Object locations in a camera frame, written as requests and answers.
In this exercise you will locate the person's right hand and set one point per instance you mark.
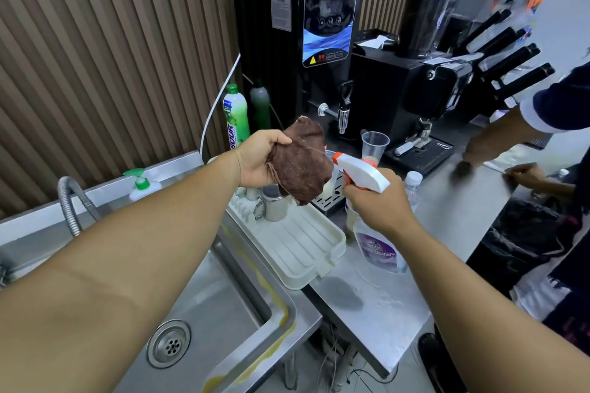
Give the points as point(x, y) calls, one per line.
point(378, 207)

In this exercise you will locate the person's left hand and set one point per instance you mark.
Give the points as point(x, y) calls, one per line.
point(255, 157)

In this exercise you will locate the person's left thumb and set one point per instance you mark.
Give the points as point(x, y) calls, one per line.
point(279, 138)

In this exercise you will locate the person's right fingers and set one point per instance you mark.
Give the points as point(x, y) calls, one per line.
point(357, 192)

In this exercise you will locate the brown cleaning cloth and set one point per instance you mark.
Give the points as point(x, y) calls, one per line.
point(302, 162)

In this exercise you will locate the white spray bottle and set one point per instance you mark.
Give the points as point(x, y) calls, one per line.
point(373, 222)

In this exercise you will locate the person's right forearm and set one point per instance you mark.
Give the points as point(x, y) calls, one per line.
point(488, 314)

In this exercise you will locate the person's left forearm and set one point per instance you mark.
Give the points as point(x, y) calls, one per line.
point(110, 268)

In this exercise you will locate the black drip tray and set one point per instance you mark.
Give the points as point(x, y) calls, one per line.
point(329, 197)

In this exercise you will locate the dark green bottle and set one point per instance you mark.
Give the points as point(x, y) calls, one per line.
point(260, 105)

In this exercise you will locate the green dish soap bottle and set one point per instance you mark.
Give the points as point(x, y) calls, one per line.
point(235, 117)

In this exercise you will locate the clear plastic cup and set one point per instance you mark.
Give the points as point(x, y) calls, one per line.
point(374, 146)

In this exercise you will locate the clear water bottle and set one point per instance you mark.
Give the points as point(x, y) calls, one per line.
point(413, 187)

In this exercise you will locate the steel milk pitcher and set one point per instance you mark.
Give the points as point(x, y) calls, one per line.
point(272, 204)

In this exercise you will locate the white dish drying tray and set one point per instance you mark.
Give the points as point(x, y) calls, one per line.
point(290, 236)

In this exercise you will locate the black espresso machine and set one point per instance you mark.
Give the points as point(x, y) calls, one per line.
point(405, 98)

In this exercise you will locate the black water boiler dispenser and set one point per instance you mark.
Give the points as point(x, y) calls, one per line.
point(299, 33)

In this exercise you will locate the white pump soap dispenser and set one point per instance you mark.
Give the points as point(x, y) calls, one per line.
point(143, 183)

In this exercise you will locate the black trash bag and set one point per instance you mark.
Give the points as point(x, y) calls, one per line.
point(521, 240)

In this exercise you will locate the black coffee grinder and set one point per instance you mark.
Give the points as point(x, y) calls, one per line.
point(422, 26)

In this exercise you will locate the person's black shoe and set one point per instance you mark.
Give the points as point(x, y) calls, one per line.
point(435, 363)

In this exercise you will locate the stainless steel sink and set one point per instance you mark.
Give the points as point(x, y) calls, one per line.
point(198, 314)

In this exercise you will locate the black knife block set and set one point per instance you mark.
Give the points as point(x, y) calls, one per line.
point(502, 56)

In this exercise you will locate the flexible metal faucet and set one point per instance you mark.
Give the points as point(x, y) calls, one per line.
point(73, 204)

